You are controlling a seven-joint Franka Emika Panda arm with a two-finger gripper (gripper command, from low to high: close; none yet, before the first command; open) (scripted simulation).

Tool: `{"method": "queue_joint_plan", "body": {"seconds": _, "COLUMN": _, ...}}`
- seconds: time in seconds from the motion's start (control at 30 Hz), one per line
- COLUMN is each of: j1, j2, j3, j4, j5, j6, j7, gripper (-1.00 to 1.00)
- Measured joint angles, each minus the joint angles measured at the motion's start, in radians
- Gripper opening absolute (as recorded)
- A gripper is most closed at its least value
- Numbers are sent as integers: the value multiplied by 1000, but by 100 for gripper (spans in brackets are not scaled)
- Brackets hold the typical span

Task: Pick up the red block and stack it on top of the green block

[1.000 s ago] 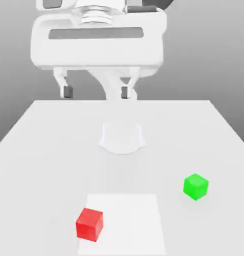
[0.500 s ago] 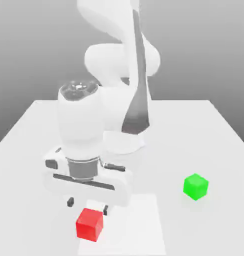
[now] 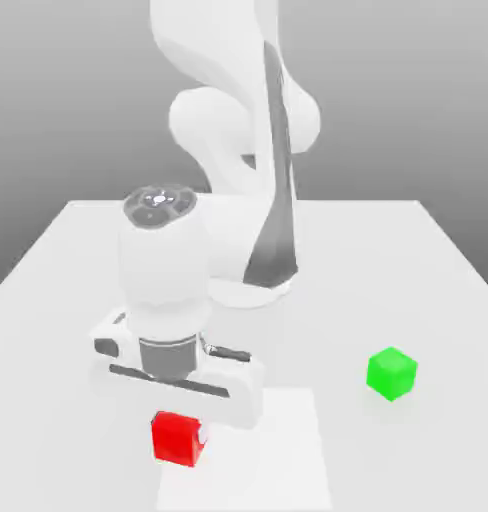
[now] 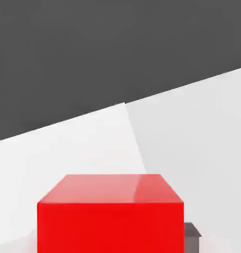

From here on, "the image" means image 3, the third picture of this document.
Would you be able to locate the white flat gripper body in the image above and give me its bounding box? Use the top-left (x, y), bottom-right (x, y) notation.
top-left (89, 354), bottom-right (266, 431)

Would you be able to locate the small red cube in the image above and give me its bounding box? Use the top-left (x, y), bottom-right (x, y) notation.
top-left (150, 410), bottom-right (208, 468)

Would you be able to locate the small green cube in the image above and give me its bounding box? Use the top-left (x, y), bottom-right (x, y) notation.
top-left (365, 346), bottom-right (419, 403)

